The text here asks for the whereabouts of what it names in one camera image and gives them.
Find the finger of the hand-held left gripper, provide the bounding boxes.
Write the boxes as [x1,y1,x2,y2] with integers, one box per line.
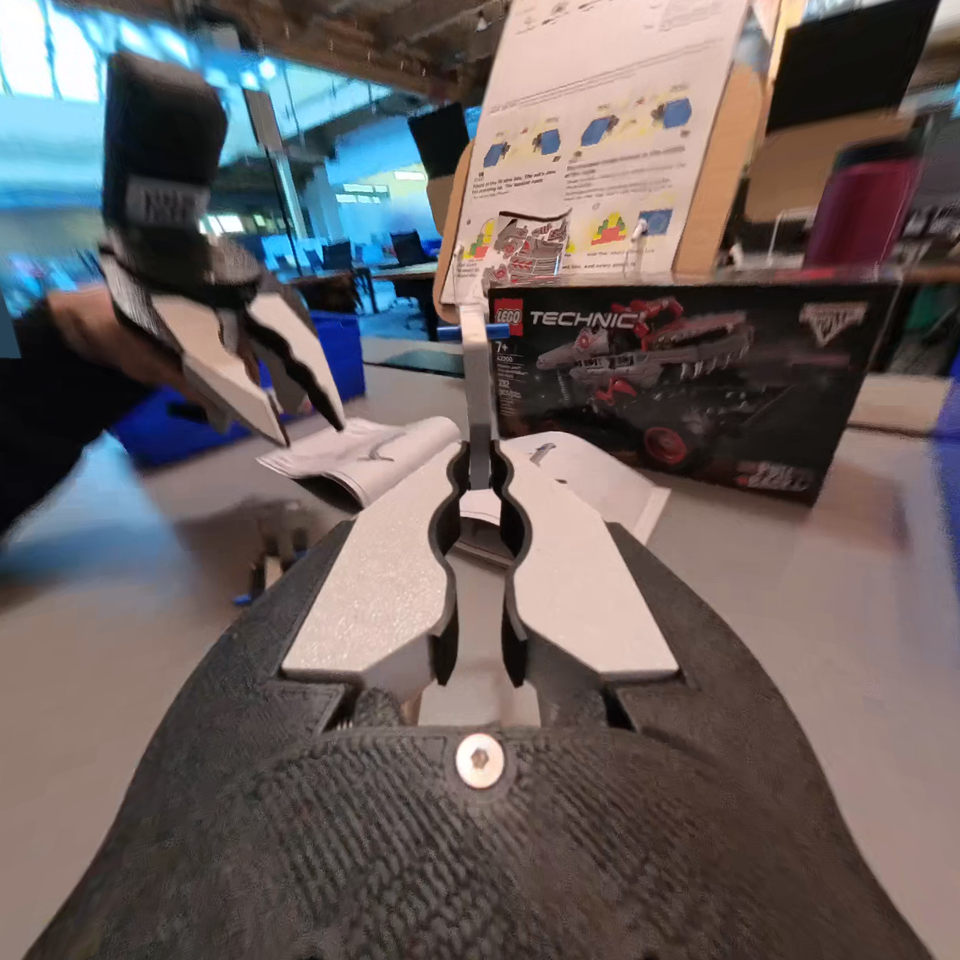
[150,291,291,449]
[241,288,348,434]

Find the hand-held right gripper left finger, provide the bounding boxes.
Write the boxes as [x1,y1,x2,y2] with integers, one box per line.
[281,441,461,706]

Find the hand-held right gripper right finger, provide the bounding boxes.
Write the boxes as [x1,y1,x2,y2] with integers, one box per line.
[489,438,681,689]

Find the grey toy gear black beam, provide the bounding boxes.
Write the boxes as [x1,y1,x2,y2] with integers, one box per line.
[231,502,312,609]

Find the grey toy beam blue pins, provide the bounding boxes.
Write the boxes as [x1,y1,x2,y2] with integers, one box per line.
[436,300,511,490]

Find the person's left forearm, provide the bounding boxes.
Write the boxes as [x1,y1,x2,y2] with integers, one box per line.
[0,300,162,537]

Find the grey desk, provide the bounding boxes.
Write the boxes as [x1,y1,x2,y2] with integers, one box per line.
[0,352,960,960]

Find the person's left hand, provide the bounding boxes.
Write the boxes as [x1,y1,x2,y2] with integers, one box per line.
[43,287,198,410]

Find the blue plastic bin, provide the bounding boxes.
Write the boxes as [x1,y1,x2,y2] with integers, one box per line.
[111,309,367,468]

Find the background wooden table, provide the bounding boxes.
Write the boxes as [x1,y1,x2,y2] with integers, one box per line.
[285,258,441,342]

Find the open instruction booklet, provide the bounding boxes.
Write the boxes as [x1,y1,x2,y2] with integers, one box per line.
[256,414,671,547]

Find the black toy set box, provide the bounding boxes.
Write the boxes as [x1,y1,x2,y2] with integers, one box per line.
[487,277,901,505]

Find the grey sticker sheet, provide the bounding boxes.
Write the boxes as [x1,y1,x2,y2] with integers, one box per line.
[486,208,573,280]

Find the printed instruction sheet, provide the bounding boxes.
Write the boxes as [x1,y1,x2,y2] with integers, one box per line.
[441,0,753,305]

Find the blue blurred object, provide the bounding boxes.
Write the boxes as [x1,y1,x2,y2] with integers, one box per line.
[928,375,960,545]

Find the instruction sheet on cardboard stand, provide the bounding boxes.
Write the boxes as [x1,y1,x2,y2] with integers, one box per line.
[433,0,777,325]

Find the maroon bottle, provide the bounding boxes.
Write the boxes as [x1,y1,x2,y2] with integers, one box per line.
[804,153,925,269]

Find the brown cardboard box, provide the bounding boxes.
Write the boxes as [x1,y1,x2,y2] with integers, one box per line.
[742,111,918,226]

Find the large black screen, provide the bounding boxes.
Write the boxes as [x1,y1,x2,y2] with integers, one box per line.
[763,0,943,138]

